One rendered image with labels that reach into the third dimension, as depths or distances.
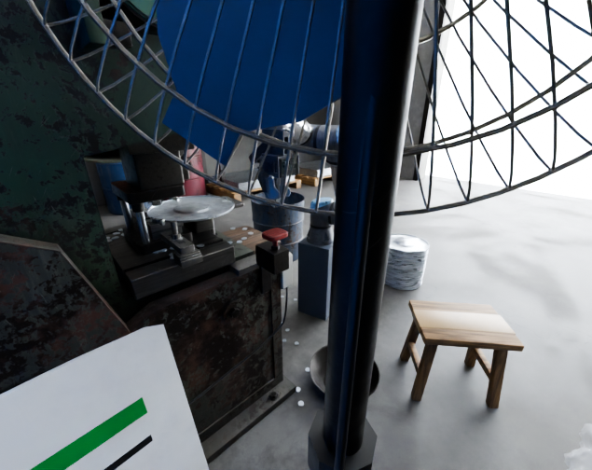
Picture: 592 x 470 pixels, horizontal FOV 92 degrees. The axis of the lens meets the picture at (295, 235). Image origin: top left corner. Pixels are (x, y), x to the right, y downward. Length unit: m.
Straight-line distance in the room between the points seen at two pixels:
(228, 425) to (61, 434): 0.57
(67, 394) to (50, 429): 0.07
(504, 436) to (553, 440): 0.17
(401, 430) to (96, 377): 1.03
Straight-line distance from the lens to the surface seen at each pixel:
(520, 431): 1.54
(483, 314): 1.43
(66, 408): 0.89
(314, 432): 0.29
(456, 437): 1.41
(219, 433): 1.29
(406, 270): 2.00
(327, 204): 1.45
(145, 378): 0.92
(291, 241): 2.19
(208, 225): 1.06
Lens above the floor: 1.09
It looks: 23 degrees down
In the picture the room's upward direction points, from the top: straight up
